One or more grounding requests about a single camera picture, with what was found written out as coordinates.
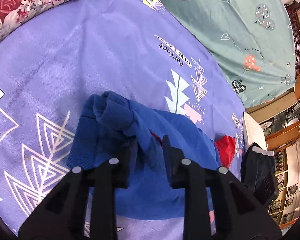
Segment blue and red pants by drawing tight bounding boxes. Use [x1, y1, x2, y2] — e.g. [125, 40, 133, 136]
[66, 92, 225, 220]

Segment dark navy folded garment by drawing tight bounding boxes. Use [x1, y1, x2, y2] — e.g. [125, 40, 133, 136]
[241, 143, 279, 207]

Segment white mattress edge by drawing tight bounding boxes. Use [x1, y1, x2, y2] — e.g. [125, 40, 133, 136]
[243, 112, 267, 150]

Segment wooden display cabinet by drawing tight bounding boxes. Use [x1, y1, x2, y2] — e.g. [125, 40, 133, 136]
[249, 0, 300, 229]

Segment purple patterned bed sheet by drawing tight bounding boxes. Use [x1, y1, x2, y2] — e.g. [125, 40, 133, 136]
[0, 0, 244, 234]

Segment teal heart-print blanket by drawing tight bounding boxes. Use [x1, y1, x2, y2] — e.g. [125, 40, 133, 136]
[160, 0, 296, 108]

